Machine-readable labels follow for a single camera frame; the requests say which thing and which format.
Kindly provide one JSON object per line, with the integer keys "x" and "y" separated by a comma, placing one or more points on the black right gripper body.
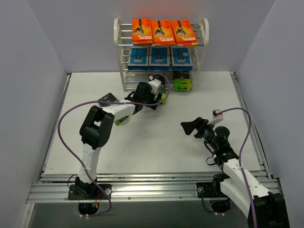
{"x": 198, "y": 128}

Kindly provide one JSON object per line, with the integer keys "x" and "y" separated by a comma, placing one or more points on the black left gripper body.
{"x": 154, "y": 99}

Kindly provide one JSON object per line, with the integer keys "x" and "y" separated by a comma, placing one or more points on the black green Gillette Labs carton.
{"x": 161, "y": 94}

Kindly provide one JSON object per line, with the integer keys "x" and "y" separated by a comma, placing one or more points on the Harry's blade cartridge pack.
{"x": 159, "y": 58}

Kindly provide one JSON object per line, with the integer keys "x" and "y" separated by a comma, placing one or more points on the grey Harry's box blue razor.
{"x": 181, "y": 59}

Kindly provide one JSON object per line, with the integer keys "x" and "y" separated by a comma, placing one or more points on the small orange Gillette razor box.
{"x": 142, "y": 31}

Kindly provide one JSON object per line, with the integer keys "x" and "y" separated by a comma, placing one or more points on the orange Gillette Fusion5 razor box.
{"x": 183, "y": 33}

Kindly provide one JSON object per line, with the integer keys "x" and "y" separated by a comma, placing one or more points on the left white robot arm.
{"x": 96, "y": 129}

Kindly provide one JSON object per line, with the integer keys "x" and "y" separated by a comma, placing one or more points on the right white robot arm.
{"x": 262, "y": 207}

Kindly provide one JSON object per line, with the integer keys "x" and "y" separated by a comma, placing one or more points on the white chrome-bar shelf rack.
{"x": 123, "y": 43}

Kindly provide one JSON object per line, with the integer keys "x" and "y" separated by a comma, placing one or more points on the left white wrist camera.
{"x": 155, "y": 84}

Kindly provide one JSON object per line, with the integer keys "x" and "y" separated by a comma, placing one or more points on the aluminium rail base frame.
{"x": 150, "y": 158}

